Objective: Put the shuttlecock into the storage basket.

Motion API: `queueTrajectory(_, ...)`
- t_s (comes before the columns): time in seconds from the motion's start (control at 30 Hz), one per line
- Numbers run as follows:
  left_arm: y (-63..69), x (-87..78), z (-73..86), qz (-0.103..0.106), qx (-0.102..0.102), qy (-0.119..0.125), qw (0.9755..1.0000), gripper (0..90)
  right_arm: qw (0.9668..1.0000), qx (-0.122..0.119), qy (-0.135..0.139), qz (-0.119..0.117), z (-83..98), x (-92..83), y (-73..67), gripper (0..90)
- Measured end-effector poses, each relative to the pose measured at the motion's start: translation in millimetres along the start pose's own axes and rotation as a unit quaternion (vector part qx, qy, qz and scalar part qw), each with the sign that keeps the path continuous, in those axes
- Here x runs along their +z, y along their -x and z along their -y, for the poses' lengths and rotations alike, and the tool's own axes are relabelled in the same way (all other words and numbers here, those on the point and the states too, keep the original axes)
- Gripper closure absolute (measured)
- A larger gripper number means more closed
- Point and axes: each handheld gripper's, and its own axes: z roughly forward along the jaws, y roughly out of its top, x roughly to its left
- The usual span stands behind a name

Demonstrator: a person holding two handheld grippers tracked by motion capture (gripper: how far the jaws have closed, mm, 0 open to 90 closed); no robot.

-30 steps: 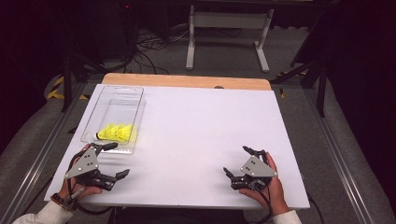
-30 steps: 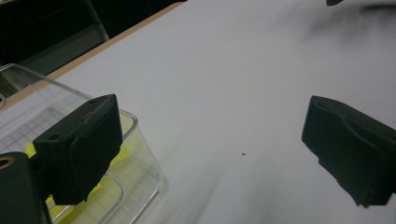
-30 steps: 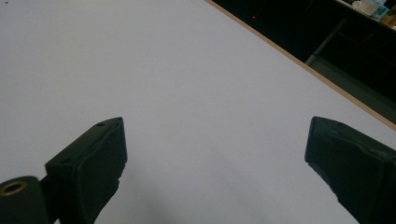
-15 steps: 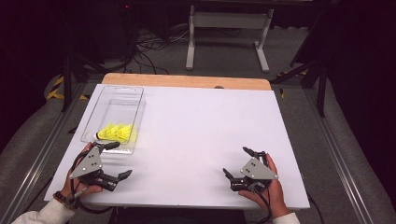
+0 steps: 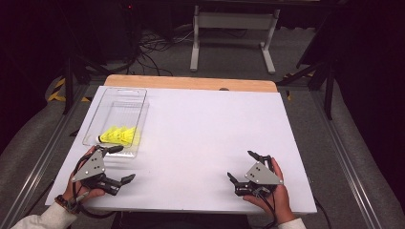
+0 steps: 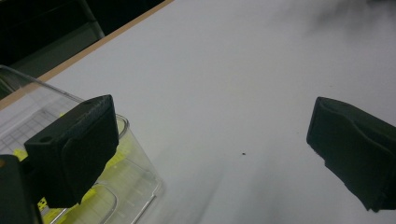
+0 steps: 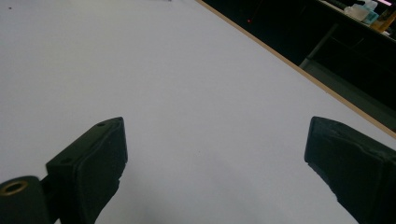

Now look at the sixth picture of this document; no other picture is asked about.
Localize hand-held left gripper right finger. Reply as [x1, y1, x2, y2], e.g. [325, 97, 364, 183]
[306, 96, 396, 213]

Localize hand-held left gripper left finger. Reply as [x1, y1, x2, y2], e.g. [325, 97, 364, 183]
[23, 94, 120, 209]

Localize yellow shuttlecock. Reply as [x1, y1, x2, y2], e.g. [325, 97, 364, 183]
[12, 118, 132, 171]

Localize clear plastic container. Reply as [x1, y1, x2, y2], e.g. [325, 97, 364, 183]
[0, 64, 165, 224]

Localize white table board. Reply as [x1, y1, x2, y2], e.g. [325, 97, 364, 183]
[0, 0, 396, 224]

